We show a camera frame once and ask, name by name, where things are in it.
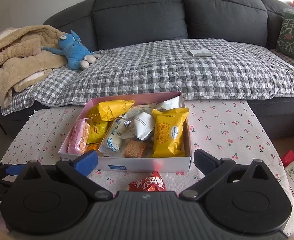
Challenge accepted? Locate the pink wafer snack pack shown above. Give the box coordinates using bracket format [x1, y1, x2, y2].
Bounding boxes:
[67, 118, 91, 155]

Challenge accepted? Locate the small orange snack pack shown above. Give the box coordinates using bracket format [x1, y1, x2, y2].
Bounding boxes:
[86, 142, 100, 152]

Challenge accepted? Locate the clear blue cream sandwich pack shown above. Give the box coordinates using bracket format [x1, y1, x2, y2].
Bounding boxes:
[98, 118, 131, 154]

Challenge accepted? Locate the small yellow snack pack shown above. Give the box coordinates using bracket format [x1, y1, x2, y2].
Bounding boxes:
[87, 119, 108, 144]

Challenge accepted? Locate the large yellow snack pack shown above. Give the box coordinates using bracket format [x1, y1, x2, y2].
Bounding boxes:
[151, 108, 189, 158]

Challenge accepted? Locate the brown wafer biscuit pack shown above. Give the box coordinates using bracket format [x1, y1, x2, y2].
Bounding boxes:
[123, 140, 146, 158]

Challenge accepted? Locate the red snack packet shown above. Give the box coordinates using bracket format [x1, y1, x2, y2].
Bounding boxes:
[129, 171, 167, 192]

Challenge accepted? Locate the yellow crinkled snack bag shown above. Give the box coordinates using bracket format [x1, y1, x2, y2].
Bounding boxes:
[86, 100, 135, 121]

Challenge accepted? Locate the white text snack packet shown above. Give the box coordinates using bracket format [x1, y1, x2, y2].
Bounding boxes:
[155, 95, 183, 111]

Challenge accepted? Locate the white triangular snack packet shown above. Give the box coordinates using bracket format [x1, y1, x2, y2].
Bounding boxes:
[133, 112, 155, 141]

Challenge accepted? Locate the cherry print tablecloth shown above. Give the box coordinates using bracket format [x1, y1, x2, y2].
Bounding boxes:
[1, 99, 294, 235]

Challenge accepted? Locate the red object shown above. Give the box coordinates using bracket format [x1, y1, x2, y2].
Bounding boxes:
[281, 150, 294, 167]

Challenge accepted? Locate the pink cardboard box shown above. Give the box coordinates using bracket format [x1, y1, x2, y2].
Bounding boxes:
[59, 92, 192, 173]

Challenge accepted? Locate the grey checked quilt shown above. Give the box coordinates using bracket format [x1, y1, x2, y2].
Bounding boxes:
[1, 38, 294, 115]

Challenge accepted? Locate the beige fleece jacket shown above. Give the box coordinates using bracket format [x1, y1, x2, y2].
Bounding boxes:
[0, 25, 67, 109]

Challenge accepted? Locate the blue plush toy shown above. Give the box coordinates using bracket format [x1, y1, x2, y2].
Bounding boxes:
[41, 30, 102, 70]

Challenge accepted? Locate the white packet on quilt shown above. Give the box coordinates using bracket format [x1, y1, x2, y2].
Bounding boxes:
[189, 49, 214, 57]

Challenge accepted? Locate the green leaf pattern cushion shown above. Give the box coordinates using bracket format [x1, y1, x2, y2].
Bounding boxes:
[277, 11, 294, 59]

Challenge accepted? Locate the dark grey sofa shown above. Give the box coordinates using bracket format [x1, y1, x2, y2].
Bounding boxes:
[0, 0, 294, 140]

